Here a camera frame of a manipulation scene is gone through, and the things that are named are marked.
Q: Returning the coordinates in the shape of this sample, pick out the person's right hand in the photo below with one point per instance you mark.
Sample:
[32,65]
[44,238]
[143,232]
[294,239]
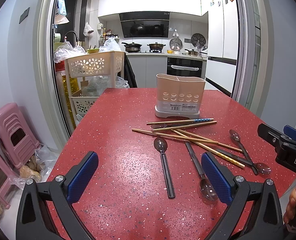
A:
[291,207]

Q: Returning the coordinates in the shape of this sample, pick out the clear plastic bag on floor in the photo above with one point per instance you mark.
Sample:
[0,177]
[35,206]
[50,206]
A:
[38,167]

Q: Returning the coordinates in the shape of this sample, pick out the beige utensil holder caddy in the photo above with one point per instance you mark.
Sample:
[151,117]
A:
[179,96]

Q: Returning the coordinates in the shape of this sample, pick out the black hanging cloth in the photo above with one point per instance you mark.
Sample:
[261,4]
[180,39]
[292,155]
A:
[129,73]

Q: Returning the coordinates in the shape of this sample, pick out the pink plastic stool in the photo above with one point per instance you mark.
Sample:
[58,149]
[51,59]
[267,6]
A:
[16,138]
[7,189]

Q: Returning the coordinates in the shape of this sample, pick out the brown pot on stove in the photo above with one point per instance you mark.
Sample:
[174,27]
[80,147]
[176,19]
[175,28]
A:
[156,47]

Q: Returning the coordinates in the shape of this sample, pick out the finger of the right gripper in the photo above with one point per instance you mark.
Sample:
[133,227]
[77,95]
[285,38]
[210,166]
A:
[272,136]
[290,132]

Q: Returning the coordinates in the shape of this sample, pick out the dark spoon black handle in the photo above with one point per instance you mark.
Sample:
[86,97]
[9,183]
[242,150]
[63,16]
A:
[161,146]

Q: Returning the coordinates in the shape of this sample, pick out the black wok on stove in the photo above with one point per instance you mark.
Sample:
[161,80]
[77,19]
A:
[132,47]

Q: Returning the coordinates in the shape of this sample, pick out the long bamboo chopstick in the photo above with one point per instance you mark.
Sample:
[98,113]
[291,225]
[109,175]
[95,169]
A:
[204,138]

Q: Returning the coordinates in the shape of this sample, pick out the bamboo chopstick yellow end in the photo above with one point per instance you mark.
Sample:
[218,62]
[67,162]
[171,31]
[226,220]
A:
[209,149]

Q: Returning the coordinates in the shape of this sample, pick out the built-in black oven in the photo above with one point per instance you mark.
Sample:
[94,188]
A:
[185,67]

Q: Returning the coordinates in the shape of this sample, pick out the blue patterned bamboo chopstick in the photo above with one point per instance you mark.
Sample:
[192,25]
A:
[181,121]

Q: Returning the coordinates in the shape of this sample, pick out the white refrigerator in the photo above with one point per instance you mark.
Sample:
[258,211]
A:
[223,43]

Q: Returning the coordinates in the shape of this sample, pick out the plain bamboo chopstick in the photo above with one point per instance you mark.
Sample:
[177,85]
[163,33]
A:
[184,126]

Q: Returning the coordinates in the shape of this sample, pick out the black range hood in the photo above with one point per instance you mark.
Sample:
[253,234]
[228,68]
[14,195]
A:
[145,24]

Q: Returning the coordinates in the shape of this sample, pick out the beige plastic storage cart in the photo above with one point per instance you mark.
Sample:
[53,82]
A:
[83,74]

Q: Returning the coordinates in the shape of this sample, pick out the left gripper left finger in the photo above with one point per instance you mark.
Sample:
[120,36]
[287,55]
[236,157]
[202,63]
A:
[34,220]

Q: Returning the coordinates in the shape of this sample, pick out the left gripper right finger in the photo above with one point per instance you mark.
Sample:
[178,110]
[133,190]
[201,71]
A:
[253,209]

